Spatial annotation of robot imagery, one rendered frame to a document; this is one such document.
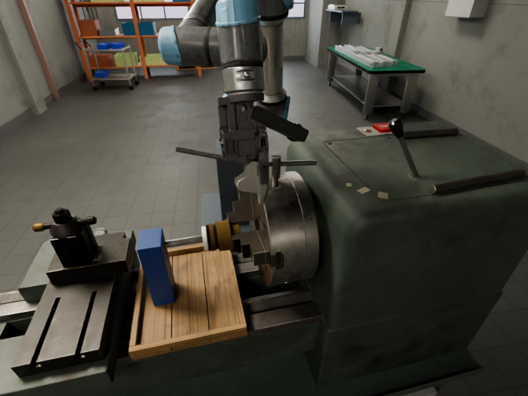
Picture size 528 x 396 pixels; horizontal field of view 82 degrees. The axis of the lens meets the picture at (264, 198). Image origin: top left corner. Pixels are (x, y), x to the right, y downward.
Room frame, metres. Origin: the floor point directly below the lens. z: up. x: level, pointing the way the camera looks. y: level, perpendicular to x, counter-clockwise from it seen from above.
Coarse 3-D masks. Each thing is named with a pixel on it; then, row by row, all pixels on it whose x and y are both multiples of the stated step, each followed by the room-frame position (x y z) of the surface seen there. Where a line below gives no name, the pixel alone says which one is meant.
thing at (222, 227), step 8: (208, 224) 0.67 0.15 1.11; (216, 224) 0.66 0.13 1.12; (224, 224) 0.66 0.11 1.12; (232, 224) 0.67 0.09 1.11; (208, 232) 0.63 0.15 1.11; (216, 232) 0.64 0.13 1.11; (224, 232) 0.63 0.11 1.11; (232, 232) 0.65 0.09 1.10; (208, 240) 0.62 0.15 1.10; (216, 240) 0.62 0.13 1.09; (224, 240) 0.62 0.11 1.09; (208, 248) 0.61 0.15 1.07; (216, 248) 0.62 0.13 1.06; (224, 248) 0.62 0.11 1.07; (232, 248) 0.62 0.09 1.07
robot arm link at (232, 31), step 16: (224, 0) 0.59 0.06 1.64; (240, 0) 0.59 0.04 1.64; (256, 0) 0.62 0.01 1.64; (224, 16) 0.58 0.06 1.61; (240, 16) 0.58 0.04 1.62; (256, 16) 0.59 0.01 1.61; (224, 32) 0.58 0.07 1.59; (240, 32) 0.57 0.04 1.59; (256, 32) 0.58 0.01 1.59; (224, 48) 0.57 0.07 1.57; (240, 48) 0.56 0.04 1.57; (256, 48) 0.57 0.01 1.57; (224, 64) 0.57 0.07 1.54; (240, 64) 0.55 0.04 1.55; (256, 64) 0.56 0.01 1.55
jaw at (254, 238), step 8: (248, 232) 0.64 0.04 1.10; (256, 232) 0.64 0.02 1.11; (232, 240) 0.62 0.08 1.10; (240, 240) 0.60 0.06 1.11; (248, 240) 0.60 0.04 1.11; (256, 240) 0.60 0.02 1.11; (264, 240) 0.61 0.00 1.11; (240, 248) 0.61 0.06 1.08; (248, 248) 0.58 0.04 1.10; (256, 248) 0.57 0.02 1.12; (264, 248) 0.56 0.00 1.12; (256, 256) 0.54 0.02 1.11; (264, 256) 0.55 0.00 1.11; (272, 256) 0.54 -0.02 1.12; (280, 256) 0.54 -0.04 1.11; (256, 264) 0.54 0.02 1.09; (264, 264) 0.55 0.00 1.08; (272, 264) 0.54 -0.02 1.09; (280, 264) 0.54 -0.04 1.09
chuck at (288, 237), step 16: (272, 192) 0.65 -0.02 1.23; (288, 192) 0.65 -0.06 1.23; (256, 208) 0.69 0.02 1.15; (272, 208) 0.60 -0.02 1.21; (288, 208) 0.61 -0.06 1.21; (256, 224) 0.73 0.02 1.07; (272, 224) 0.57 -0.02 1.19; (288, 224) 0.58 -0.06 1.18; (272, 240) 0.55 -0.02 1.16; (288, 240) 0.56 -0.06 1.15; (304, 240) 0.56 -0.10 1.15; (288, 256) 0.54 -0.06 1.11; (304, 256) 0.55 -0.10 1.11; (272, 272) 0.53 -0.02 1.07; (288, 272) 0.54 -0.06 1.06
